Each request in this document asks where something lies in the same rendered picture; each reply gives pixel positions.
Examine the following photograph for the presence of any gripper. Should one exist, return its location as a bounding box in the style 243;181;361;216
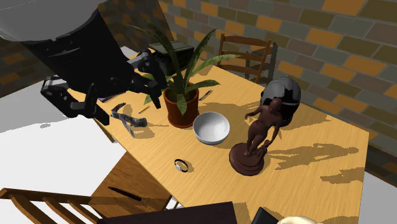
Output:
22;8;169;127

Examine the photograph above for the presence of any dark purple book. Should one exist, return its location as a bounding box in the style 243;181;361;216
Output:
98;92;127;104

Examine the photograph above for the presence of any grey folding tool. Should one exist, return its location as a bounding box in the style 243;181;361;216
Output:
110;102;149;139

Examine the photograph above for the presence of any potted plant in terracotta pot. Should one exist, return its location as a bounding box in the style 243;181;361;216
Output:
129;20;243;129

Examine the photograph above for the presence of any black box-shaped appliance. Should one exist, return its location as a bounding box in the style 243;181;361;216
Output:
148;39;195;77

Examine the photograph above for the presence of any wooden chair with slatted back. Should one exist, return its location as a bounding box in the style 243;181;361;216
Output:
0;151;173;224

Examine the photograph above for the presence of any dark pen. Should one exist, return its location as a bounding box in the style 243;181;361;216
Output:
198;89;214;102

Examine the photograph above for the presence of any long black pen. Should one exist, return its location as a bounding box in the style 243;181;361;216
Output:
107;186;143;202

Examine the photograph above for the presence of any white bowl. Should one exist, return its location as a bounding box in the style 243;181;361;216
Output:
192;111;231;146

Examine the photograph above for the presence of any wooden ladder-back chair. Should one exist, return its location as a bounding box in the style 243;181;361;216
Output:
216;32;279;85

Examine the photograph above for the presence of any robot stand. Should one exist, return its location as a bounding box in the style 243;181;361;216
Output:
97;201;239;224

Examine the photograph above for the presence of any brown human figure statue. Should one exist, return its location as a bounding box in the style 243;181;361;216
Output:
228;98;284;177

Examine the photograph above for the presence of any grey and black helmet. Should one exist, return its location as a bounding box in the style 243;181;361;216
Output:
260;76;302;129

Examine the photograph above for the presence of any wooden table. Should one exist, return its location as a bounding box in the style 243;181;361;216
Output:
66;52;370;224

